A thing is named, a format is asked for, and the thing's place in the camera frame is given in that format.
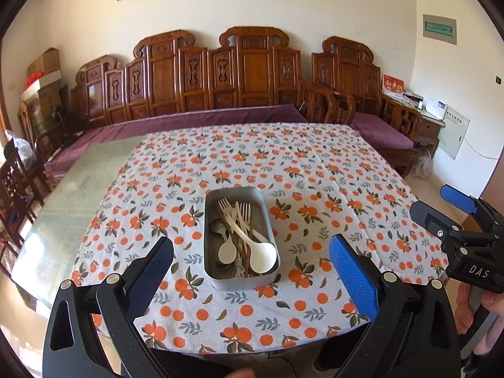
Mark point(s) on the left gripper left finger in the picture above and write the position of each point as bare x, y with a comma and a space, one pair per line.
72, 347

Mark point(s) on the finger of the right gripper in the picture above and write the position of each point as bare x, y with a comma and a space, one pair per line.
480, 211
433, 221

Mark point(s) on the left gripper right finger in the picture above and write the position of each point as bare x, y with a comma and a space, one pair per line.
410, 331

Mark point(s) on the white ceramic spoon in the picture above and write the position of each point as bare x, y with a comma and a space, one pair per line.
228, 251

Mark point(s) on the metal spoon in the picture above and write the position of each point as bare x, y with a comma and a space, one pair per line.
217, 227

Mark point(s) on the white long-handled spoon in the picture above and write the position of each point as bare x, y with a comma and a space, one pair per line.
263, 255

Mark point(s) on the brown wooden chopstick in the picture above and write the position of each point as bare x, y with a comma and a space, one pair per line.
244, 252

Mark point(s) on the right hand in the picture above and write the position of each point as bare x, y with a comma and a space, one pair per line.
464, 316

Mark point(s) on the wooden side table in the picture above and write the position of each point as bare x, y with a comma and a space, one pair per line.
425, 128

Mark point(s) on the purple sofa cushion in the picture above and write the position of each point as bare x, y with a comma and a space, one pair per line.
375, 131

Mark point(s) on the orange print tablecloth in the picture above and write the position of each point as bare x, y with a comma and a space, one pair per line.
304, 183

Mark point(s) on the red card on side table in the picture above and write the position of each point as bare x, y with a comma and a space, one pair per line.
393, 85

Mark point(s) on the grey metal utensil tray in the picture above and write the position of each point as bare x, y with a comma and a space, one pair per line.
232, 277

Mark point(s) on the carved wooden armchair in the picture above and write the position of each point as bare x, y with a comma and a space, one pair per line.
347, 67

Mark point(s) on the cream plastic fork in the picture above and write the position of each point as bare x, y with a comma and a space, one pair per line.
227, 210

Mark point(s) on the white plastic bag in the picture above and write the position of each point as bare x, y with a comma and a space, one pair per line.
23, 148

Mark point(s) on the carved wooden sofa bench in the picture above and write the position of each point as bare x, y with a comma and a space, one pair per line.
253, 67

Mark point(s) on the stacked cardboard boxes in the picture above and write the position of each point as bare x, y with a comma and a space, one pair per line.
41, 92

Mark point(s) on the white wall panel box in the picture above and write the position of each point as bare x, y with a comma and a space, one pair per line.
453, 133

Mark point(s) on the green wall sign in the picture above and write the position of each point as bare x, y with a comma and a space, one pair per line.
440, 28

